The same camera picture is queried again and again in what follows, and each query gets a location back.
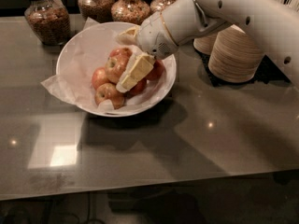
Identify rear stack paper bowls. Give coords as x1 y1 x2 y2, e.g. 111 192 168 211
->
193 33 217 55

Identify left glass cereal jar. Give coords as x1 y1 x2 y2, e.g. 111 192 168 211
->
24 0 70 46

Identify black floor cable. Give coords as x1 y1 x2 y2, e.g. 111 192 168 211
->
0 191 107 224

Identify white paper liner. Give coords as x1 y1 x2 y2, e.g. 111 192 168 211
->
40 17 172 114

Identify front yellow-red apple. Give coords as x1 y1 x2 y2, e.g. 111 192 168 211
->
94 83 125 109

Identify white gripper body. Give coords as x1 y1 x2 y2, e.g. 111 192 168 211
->
136 12 178 60

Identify back red apple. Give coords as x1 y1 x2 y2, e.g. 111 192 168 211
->
109 47 132 57

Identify stack paper bowls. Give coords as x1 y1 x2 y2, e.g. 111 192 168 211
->
193 33 217 55
208 25 264 83

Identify large yellow-red top apple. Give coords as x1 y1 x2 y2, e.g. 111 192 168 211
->
105 54 129 83

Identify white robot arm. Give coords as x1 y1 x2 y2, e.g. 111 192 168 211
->
117 0 299 87

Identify white bowl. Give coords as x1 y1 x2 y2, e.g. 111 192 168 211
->
55 21 178 118

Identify dark red apple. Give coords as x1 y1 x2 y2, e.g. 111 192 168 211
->
146 61 164 81

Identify left red apple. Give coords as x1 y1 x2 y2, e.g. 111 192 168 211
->
92 67 109 90

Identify black mat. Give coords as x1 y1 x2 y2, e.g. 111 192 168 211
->
197 51 291 87

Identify lower middle red apple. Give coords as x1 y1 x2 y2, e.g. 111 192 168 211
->
128 78 147 96

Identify front stack paper bowls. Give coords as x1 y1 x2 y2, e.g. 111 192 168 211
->
208 25 264 83

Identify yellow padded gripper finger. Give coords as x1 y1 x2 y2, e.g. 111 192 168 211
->
116 53 155 93
116 25 139 45

